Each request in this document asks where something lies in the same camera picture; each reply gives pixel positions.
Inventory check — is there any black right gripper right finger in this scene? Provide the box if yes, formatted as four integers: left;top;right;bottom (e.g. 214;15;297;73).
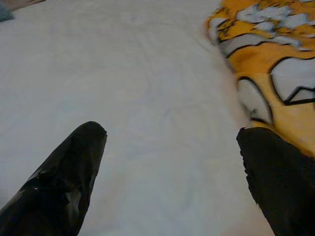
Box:
236;126;315;236

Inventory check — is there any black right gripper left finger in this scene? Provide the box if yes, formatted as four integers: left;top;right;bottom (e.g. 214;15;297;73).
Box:
0;120;108;236

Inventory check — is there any grey lettered pillow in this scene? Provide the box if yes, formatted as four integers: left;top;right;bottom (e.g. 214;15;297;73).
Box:
0;4;15;22

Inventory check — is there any white quilted bed sheet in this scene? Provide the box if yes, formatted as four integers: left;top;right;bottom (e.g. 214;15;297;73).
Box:
0;0;276;236

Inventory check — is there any yellow cartoon print blanket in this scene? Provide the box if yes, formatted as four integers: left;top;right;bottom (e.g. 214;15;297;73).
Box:
205;0;315;158

